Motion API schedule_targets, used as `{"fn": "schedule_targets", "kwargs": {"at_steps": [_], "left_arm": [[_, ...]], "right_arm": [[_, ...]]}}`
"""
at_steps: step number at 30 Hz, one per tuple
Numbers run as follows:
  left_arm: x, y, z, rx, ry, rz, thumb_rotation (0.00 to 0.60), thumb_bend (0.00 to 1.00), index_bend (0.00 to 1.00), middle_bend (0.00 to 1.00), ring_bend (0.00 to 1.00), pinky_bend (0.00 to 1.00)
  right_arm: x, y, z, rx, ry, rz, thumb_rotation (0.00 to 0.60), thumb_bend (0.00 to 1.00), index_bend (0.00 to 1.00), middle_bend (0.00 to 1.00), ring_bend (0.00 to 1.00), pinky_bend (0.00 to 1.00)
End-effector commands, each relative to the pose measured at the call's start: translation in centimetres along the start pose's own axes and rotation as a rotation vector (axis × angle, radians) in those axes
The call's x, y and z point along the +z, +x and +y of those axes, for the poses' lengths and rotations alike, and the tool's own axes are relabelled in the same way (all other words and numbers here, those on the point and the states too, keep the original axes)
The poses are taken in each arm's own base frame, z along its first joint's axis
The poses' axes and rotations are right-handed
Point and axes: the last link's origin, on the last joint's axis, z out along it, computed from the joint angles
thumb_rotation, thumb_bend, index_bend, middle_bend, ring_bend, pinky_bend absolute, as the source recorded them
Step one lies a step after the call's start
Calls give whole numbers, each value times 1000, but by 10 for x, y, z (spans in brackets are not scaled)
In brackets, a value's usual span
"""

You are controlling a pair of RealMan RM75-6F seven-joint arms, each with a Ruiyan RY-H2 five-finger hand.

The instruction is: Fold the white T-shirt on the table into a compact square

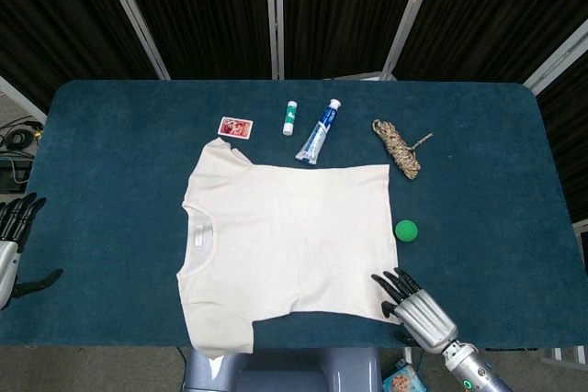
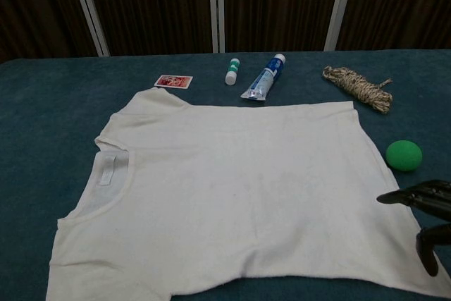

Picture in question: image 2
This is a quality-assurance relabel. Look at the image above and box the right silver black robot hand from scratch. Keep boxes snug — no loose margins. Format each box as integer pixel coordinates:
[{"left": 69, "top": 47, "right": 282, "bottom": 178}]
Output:
[{"left": 376, "top": 179, "right": 451, "bottom": 277}]

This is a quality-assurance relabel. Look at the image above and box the white T-shirt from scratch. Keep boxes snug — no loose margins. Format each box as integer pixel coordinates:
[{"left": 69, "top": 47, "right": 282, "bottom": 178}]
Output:
[{"left": 45, "top": 87, "right": 451, "bottom": 301}]

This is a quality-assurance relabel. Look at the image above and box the green foam ball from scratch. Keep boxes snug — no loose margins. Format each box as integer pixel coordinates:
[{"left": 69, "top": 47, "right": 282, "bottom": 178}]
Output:
[{"left": 385, "top": 140, "right": 423, "bottom": 173}]

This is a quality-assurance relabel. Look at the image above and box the blue white toothpaste tube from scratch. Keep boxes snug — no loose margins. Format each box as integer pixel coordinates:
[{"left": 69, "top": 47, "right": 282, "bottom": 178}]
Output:
[{"left": 240, "top": 53, "right": 286, "bottom": 104}]

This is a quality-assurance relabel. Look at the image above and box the green white glue stick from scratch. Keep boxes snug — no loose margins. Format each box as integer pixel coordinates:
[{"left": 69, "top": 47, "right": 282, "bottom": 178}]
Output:
[{"left": 224, "top": 58, "right": 242, "bottom": 86}]

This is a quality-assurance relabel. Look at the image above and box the red playing card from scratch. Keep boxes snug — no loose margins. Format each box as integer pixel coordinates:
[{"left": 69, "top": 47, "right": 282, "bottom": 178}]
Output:
[{"left": 154, "top": 74, "right": 194, "bottom": 90}]

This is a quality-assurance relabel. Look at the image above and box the beige rope bundle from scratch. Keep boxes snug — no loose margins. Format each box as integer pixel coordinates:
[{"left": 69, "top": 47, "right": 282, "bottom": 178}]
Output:
[{"left": 321, "top": 65, "right": 394, "bottom": 115}]

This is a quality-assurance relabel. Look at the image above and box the white screen frame post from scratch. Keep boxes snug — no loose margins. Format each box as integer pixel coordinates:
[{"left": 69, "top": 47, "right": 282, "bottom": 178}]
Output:
[
  {"left": 323, "top": 0, "right": 357, "bottom": 51},
  {"left": 206, "top": 0, "right": 226, "bottom": 54},
  {"left": 66, "top": 0, "right": 111, "bottom": 57}
]

